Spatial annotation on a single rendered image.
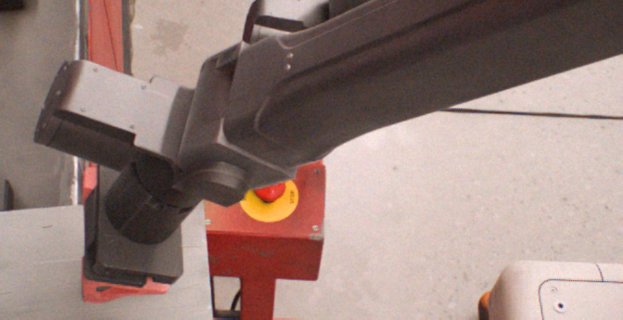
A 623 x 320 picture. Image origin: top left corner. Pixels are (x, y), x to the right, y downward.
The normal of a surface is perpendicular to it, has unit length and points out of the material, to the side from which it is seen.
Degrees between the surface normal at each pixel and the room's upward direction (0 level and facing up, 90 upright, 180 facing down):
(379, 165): 0
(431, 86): 100
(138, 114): 27
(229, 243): 90
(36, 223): 0
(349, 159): 0
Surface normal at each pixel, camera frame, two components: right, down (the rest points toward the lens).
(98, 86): 0.44, -0.29
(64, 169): 0.07, -0.58
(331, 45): -0.75, -0.38
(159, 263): 0.54, -0.54
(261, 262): -0.03, 0.82
